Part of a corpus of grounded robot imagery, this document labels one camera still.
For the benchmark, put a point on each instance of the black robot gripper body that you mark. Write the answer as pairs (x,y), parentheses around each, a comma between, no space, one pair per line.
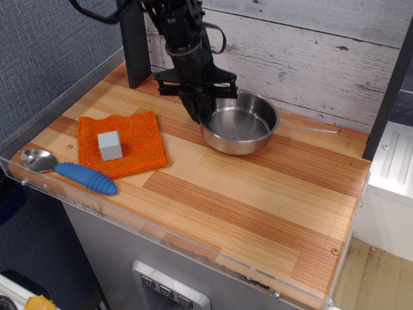
(194,71)

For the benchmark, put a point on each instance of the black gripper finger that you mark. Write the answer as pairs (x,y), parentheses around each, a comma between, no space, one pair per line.
(206,105)
(189,101)

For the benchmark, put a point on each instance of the stainless steel pot with handle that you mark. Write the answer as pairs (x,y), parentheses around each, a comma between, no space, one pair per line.
(244,125)

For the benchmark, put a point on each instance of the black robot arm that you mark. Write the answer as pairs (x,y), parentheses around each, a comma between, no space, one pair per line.
(179,22)

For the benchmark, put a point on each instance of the orange microfiber cloth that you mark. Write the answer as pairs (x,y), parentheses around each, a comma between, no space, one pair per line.
(140,140)

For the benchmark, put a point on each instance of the grey wooden block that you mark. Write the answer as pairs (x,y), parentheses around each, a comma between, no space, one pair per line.
(110,146)

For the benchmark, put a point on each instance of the silver dispenser button panel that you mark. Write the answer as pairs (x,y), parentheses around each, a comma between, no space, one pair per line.
(161,291)

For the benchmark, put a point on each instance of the clear acrylic front guard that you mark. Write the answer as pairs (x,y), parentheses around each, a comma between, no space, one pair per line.
(279,226)

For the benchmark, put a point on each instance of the white cabinet at right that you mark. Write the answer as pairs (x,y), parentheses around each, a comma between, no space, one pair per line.
(384,217)

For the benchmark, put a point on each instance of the yellow object at corner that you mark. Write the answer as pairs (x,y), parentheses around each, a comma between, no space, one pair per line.
(39,303)

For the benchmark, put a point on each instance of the dark vertical post left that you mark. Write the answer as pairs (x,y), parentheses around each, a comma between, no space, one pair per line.
(133,32)

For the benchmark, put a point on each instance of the dark vertical post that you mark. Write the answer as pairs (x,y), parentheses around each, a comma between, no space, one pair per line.
(133,32)
(391,94)

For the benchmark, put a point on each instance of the metal spoon with blue handle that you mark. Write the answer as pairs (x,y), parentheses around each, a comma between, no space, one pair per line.
(38,160)

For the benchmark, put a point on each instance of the dark vertical post right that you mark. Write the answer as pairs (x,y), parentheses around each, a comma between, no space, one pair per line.
(391,94)

